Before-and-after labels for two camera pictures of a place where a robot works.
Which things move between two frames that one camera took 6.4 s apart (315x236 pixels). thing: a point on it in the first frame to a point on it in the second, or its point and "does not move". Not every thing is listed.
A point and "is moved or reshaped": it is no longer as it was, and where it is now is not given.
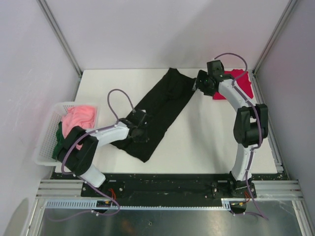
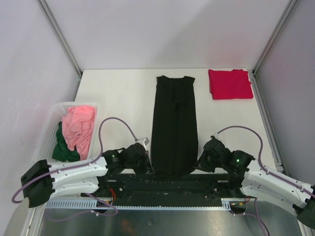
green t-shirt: [60, 140] does not move
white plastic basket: [43, 154] does not move
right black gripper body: [205, 85] to [209, 164]
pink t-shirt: [82, 116] does not move
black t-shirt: [162, 102] is moved or reshaped
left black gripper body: [142, 135] to [140, 165]
